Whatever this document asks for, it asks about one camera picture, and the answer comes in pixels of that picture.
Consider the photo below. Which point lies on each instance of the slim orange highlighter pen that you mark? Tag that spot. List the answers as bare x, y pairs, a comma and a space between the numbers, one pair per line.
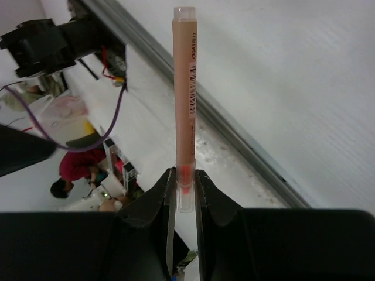
184, 31

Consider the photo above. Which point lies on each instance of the aluminium table rail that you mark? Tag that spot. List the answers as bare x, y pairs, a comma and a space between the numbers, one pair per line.
115, 17

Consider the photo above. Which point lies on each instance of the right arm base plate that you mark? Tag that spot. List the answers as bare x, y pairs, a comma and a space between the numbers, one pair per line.
40, 47

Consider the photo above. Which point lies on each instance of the person in red shirt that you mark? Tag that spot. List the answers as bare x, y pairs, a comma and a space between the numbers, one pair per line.
75, 166

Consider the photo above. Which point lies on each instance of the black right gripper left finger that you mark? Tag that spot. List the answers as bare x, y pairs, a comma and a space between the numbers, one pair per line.
135, 243

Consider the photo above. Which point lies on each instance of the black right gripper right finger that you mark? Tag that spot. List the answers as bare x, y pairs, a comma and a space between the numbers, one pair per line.
237, 243

